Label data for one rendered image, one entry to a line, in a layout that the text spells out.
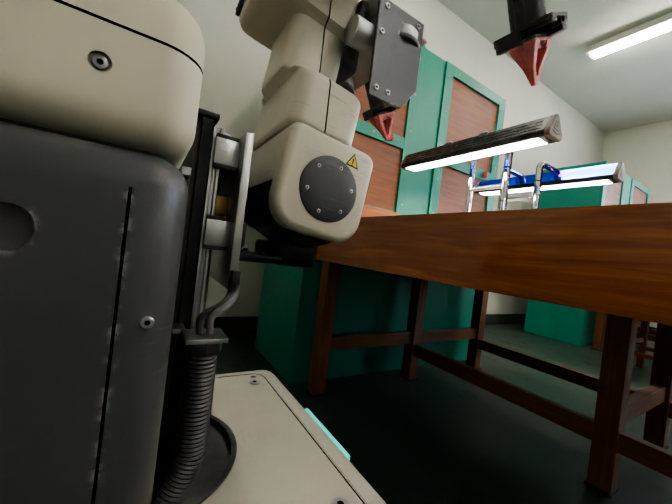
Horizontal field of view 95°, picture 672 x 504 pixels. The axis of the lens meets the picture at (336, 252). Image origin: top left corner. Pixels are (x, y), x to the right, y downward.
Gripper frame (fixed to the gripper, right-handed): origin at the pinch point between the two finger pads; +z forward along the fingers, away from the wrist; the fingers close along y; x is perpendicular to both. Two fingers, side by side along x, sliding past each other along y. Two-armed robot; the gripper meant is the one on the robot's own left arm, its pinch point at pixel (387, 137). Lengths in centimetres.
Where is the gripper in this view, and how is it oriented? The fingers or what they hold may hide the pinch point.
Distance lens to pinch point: 103.2
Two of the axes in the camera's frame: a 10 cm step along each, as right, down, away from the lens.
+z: 2.9, 9.2, 2.6
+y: -5.3, -0.7, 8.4
